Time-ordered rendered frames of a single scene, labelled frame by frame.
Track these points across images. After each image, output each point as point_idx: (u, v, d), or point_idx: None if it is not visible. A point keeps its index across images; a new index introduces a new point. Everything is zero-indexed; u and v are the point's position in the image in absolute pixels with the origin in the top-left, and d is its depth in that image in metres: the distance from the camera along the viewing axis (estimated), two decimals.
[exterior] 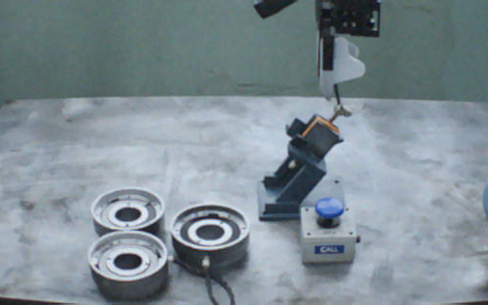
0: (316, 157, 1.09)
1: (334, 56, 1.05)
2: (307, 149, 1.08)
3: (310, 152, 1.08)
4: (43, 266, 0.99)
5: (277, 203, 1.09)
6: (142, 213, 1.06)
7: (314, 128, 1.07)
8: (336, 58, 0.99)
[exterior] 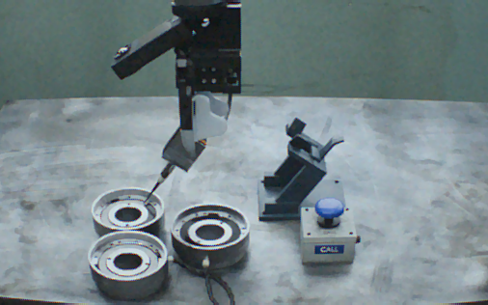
0: (183, 170, 1.04)
1: None
2: (172, 161, 1.03)
3: (176, 164, 1.03)
4: (43, 266, 0.99)
5: (277, 203, 1.09)
6: (142, 213, 1.06)
7: (177, 140, 1.02)
8: (196, 116, 0.98)
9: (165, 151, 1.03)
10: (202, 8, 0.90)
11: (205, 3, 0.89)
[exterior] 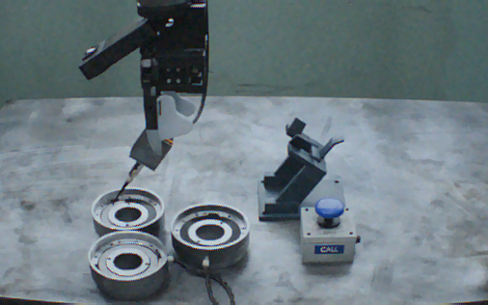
0: (150, 169, 1.04)
1: None
2: (139, 160, 1.03)
3: (143, 163, 1.03)
4: (43, 266, 0.99)
5: (277, 203, 1.09)
6: (142, 213, 1.06)
7: (145, 139, 1.01)
8: (161, 116, 0.98)
9: (132, 150, 1.03)
10: (165, 8, 0.90)
11: (169, 3, 0.89)
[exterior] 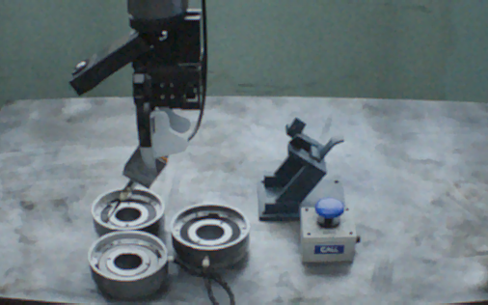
0: (145, 187, 1.00)
1: None
2: (133, 178, 0.99)
3: (137, 181, 0.99)
4: (43, 266, 0.99)
5: (277, 203, 1.09)
6: (142, 213, 1.06)
7: (138, 156, 0.98)
8: (154, 133, 0.94)
9: (125, 167, 0.99)
10: (158, 20, 0.86)
11: (162, 15, 0.85)
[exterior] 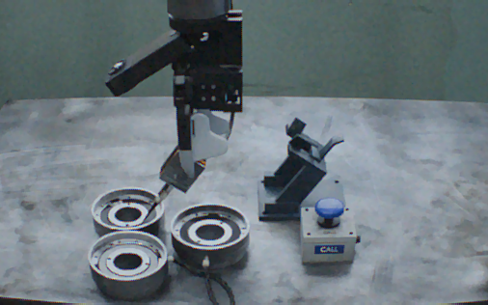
0: (181, 191, 0.99)
1: None
2: (170, 182, 0.98)
3: (174, 185, 0.98)
4: (43, 266, 0.99)
5: (277, 203, 1.09)
6: (142, 213, 1.06)
7: (176, 160, 0.97)
8: (195, 135, 0.93)
9: (162, 171, 0.98)
10: (201, 21, 0.85)
11: (204, 16, 0.85)
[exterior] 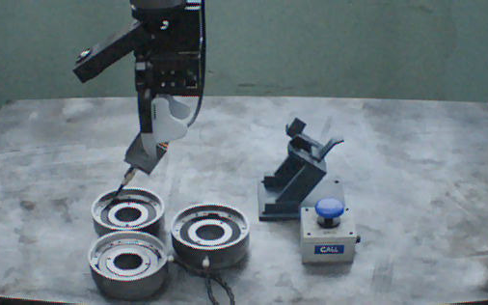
0: (146, 174, 1.03)
1: None
2: (134, 164, 1.02)
3: (138, 168, 1.02)
4: (43, 266, 0.99)
5: (277, 203, 1.09)
6: (142, 213, 1.06)
7: (139, 143, 1.00)
8: (155, 120, 0.97)
9: (127, 153, 1.02)
10: (159, 11, 0.89)
11: (163, 6, 0.88)
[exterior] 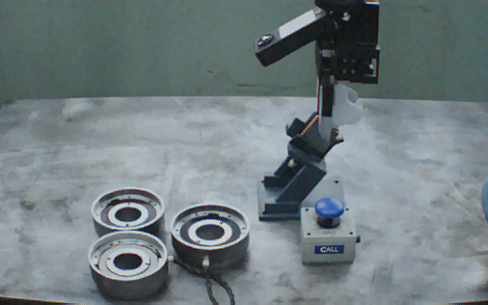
0: (316, 155, 1.09)
1: (333, 101, 1.09)
2: (306, 147, 1.08)
3: (310, 150, 1.08)
4: (43, 266, 0.99)
5: (277, 203, 1.09)
6: (142, 213, 1.06)
7: (313, 126, 1.07)
8: (335, 103, 1.03)
9: None
10: (346, 3, 0.95)
11: None
